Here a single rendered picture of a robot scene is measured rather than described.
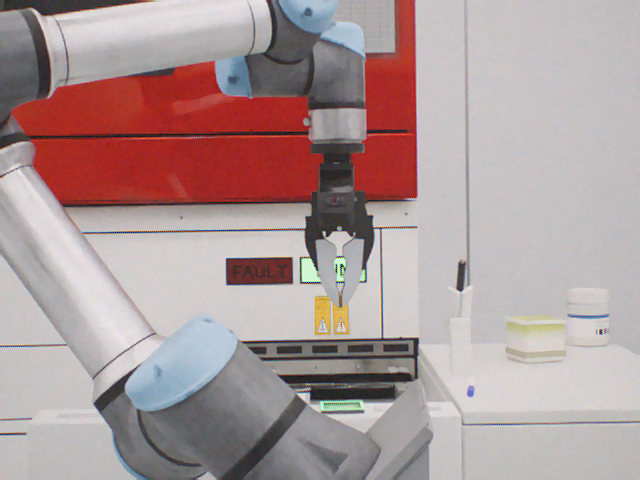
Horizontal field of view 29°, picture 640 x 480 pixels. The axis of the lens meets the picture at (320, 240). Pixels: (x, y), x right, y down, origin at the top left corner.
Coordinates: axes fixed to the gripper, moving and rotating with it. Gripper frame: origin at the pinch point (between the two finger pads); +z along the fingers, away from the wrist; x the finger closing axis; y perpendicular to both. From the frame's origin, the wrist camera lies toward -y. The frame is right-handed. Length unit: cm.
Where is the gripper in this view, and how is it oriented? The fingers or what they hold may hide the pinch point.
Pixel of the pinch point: (340, 298)
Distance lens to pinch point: 161.1
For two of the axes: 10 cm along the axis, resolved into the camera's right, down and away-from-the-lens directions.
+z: 0.2, 10.0, 0.5
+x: -10.0, 0.2, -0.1
